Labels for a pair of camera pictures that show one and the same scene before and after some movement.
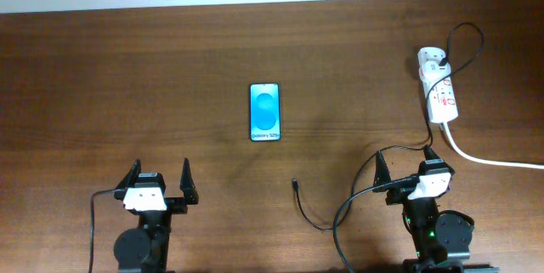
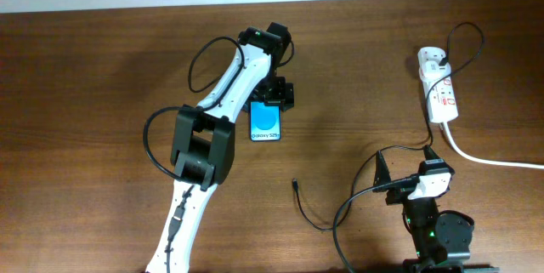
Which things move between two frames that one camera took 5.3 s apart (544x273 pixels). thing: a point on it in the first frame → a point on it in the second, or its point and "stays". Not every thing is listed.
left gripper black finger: [131, 177] → [255, 96]
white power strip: [443, 105] stays
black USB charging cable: [429, 130] stays
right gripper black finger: [429, 153] stays
